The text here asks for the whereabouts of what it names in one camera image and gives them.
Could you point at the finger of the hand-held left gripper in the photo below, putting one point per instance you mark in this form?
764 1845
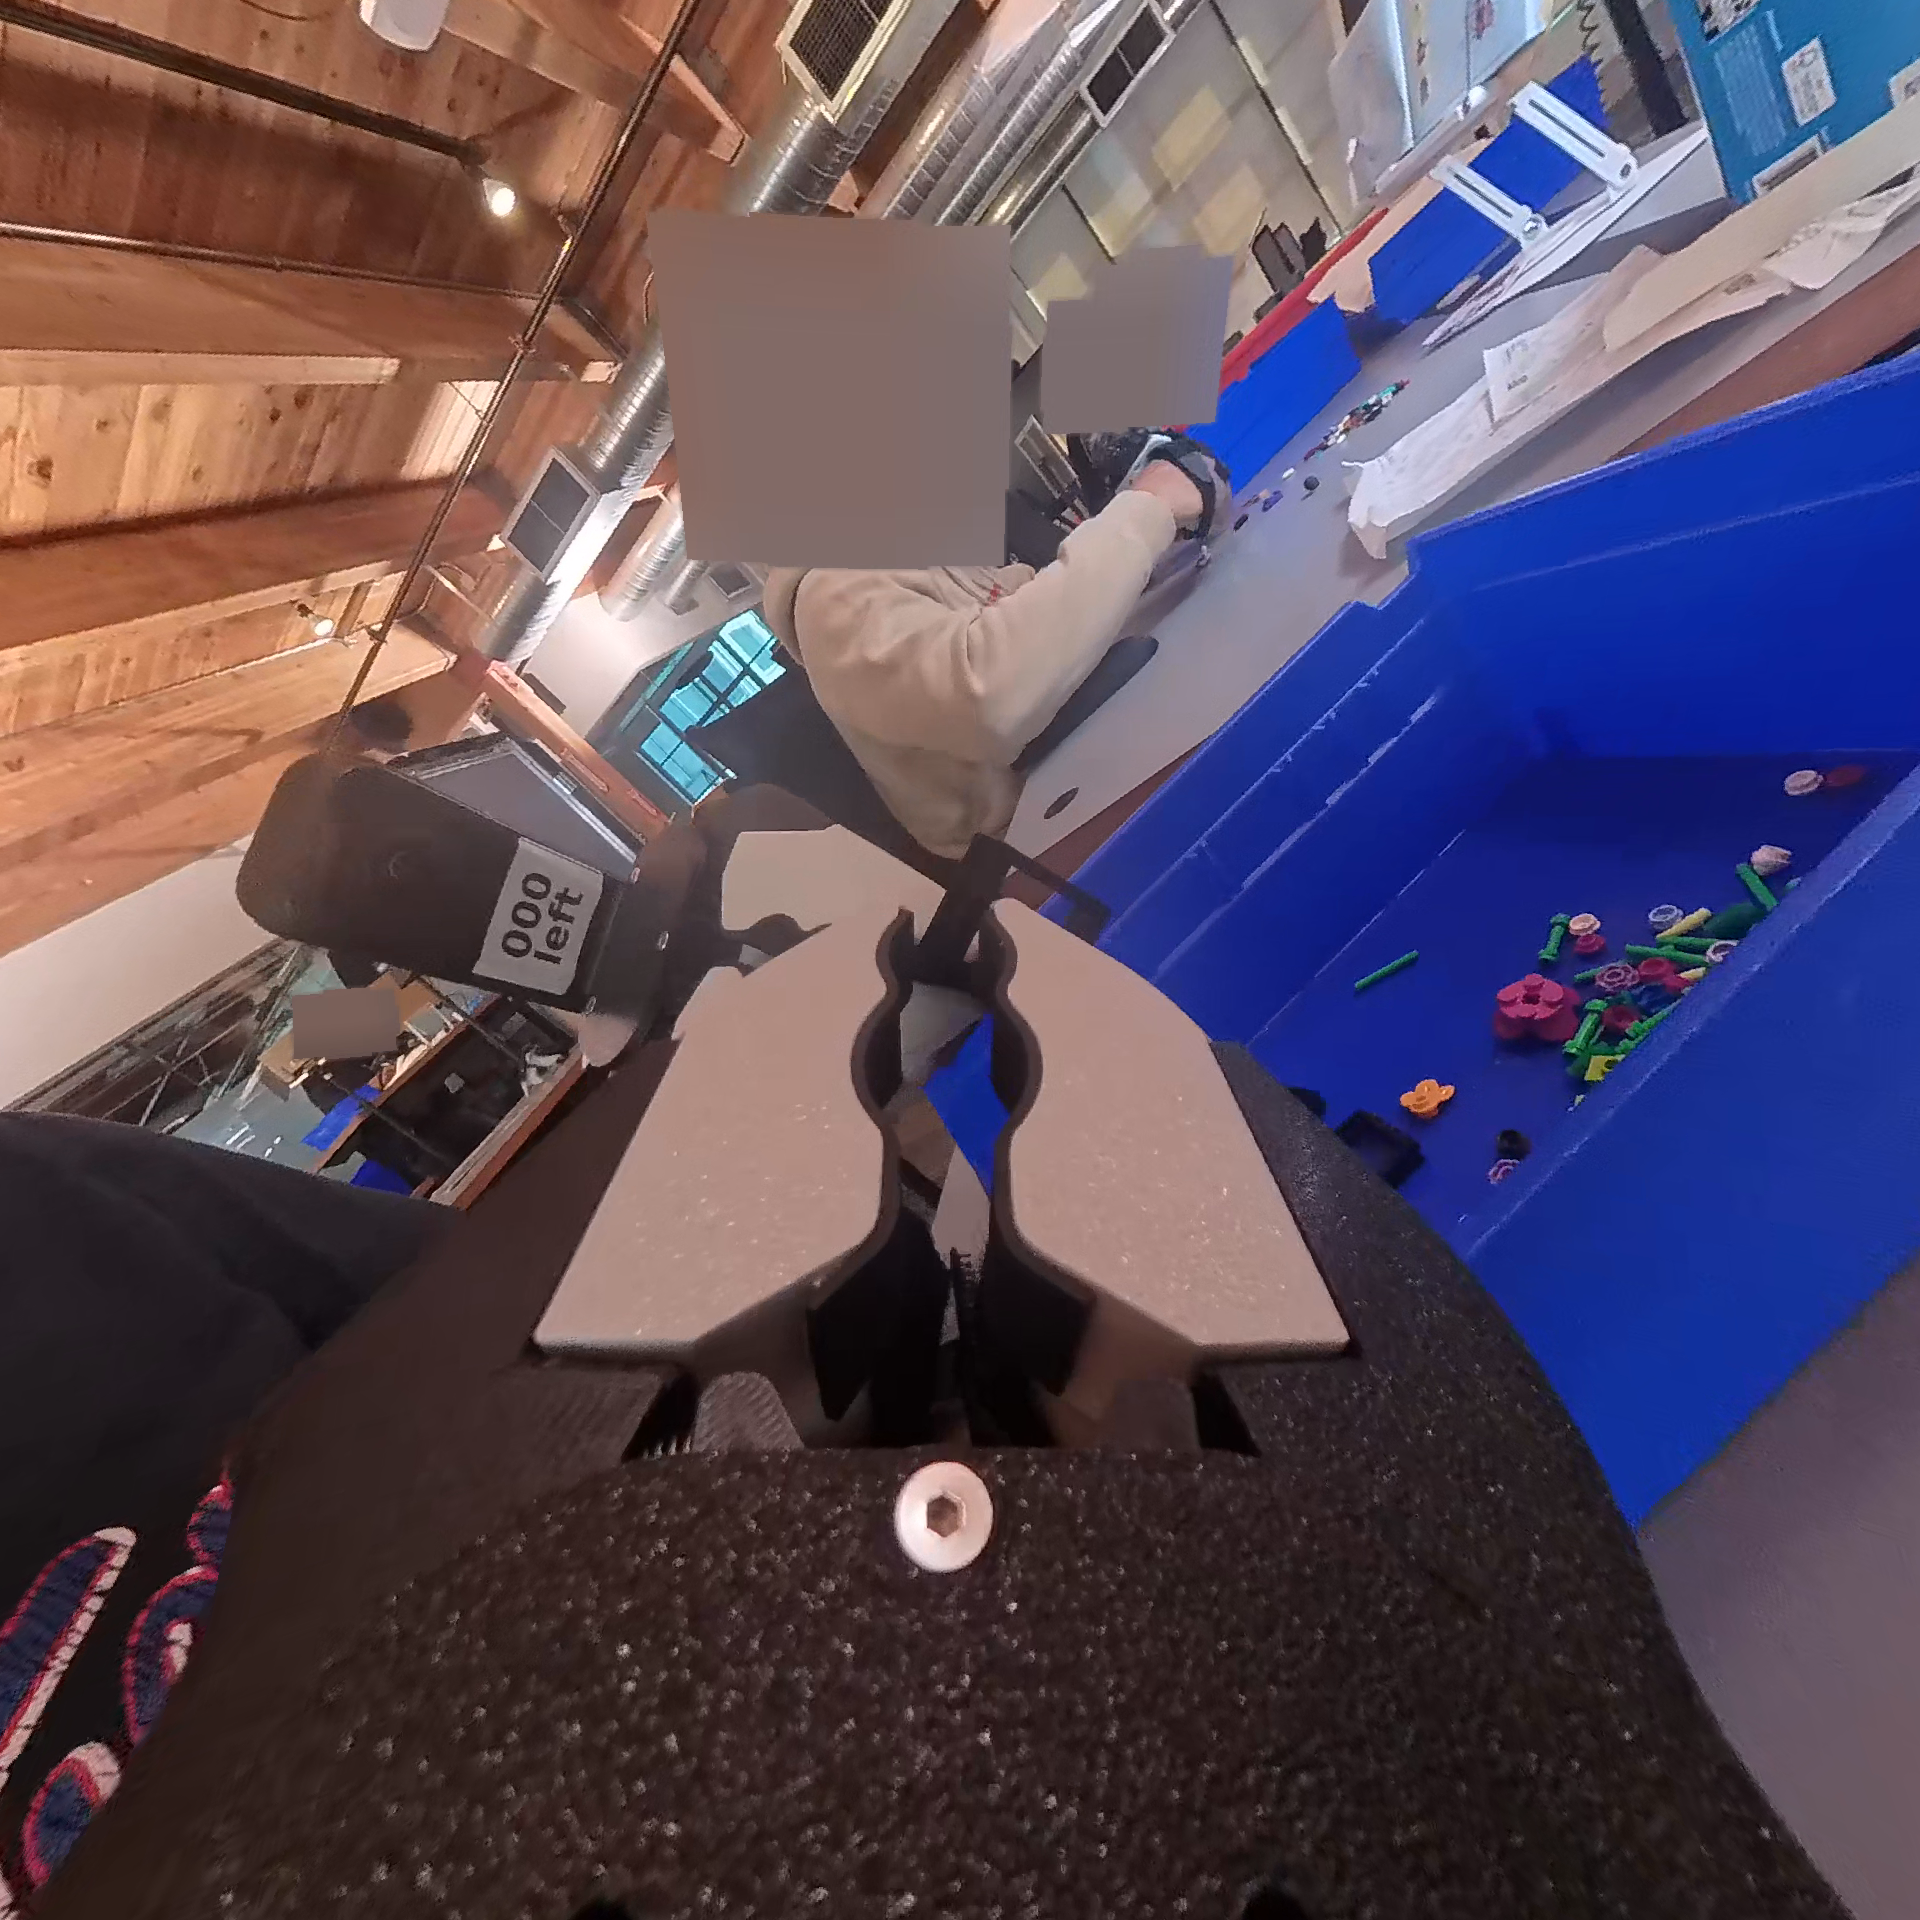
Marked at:
854 876
767 986

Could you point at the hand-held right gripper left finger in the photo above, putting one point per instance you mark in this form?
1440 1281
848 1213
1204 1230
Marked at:
720 1185

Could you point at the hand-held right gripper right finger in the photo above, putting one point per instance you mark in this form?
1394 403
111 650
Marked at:
1154 1185

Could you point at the pile of small toy bricks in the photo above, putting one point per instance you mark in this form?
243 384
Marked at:
1634 977

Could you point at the thin black toy brick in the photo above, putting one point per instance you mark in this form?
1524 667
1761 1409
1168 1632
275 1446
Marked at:
1379 1145

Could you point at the person's dark clothing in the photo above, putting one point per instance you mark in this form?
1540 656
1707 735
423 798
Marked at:
120 1409

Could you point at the small blue plastic bin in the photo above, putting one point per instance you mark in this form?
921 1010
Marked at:
1440 257

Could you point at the white paper sheet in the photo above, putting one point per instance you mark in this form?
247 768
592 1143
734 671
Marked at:
1559 375

